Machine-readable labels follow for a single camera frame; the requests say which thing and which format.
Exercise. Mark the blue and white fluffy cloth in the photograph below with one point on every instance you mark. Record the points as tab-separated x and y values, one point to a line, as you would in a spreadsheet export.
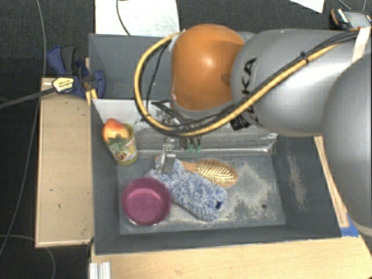
194	193

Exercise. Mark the purple bowl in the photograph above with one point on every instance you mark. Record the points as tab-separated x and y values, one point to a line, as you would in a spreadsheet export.
146	202

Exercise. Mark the red and yellow toy pear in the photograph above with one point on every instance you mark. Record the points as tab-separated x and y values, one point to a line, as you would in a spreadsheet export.
114	131

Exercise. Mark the green printed cup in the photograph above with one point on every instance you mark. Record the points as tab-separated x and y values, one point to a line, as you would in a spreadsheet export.
125	153

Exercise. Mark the grey metal bin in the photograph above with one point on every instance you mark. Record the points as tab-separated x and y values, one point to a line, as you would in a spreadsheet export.
255	185

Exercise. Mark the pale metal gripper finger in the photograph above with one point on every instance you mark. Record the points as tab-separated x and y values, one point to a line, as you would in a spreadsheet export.
162	161
171	164

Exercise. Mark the black cylinder on white bracket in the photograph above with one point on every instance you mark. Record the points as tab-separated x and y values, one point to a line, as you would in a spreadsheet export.
240	123

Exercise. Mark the pale wood flat board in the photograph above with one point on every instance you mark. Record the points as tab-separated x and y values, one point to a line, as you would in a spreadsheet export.
64	167

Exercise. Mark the wooden hairbrush with gold bristles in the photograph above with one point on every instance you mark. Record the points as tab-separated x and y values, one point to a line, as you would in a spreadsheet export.
216	171

